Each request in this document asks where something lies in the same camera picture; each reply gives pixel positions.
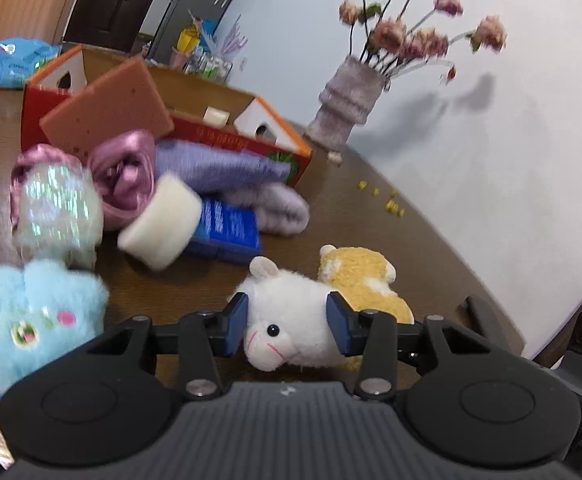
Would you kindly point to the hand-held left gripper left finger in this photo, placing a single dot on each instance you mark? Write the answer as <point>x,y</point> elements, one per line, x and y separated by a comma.
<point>236,327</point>

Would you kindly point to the light blue plush toy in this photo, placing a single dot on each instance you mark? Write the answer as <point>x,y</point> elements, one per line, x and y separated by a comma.
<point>31,305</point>

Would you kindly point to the yellow folded item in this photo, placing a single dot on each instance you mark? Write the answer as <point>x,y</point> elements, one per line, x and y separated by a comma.
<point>190,39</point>

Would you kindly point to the small white sponge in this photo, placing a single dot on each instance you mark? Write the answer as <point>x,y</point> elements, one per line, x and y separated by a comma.
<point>216,116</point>

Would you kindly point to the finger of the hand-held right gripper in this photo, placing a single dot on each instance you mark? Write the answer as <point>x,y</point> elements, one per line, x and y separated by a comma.
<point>486,322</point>

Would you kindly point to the blue tissue pack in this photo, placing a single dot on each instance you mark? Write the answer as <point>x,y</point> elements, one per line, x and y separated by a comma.
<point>231,230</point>

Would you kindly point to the iridescent clear bag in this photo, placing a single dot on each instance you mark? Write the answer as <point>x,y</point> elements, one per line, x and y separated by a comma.
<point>56,210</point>

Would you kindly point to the fallen dried petal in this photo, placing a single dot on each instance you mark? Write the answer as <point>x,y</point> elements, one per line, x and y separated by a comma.
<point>334,159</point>

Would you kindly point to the red cardboard box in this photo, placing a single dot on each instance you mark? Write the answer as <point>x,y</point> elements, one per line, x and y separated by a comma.
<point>211,135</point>

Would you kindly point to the yellow plush toy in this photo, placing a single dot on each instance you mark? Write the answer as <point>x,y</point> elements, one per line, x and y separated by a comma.
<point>366,270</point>

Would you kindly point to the white plush alpaca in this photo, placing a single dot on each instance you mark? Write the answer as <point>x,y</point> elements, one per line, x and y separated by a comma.
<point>291,305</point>

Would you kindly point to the dried pink roses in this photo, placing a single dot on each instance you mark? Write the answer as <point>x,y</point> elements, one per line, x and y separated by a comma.
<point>388,35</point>

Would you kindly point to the pink cup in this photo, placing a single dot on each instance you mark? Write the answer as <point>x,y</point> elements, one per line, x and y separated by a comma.
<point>181,59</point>

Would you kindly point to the blue wet wipes packet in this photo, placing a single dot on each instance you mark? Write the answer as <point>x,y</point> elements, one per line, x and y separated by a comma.
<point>11,60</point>

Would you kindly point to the textured lilac vase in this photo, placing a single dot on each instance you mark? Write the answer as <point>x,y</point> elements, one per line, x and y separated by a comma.
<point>343,100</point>

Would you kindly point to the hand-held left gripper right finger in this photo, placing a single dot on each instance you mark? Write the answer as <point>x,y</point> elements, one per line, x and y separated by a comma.
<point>338,325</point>

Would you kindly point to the dark brown door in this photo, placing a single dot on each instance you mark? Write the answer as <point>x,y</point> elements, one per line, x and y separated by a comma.
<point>106,0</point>

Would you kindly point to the pink satin bow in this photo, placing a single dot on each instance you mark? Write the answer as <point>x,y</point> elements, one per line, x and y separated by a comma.
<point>126,175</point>

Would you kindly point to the pink rectangular sponge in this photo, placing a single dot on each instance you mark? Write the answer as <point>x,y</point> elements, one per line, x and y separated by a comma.
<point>106,105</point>

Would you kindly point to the purple folded towel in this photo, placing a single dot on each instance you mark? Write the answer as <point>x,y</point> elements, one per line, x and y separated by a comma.
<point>211,165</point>

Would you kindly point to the white round sponge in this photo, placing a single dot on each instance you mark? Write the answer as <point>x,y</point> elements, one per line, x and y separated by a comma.
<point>161,230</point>

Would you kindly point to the scattered yellow buds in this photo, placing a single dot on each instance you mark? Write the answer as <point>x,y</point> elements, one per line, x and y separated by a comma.
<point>391,205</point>

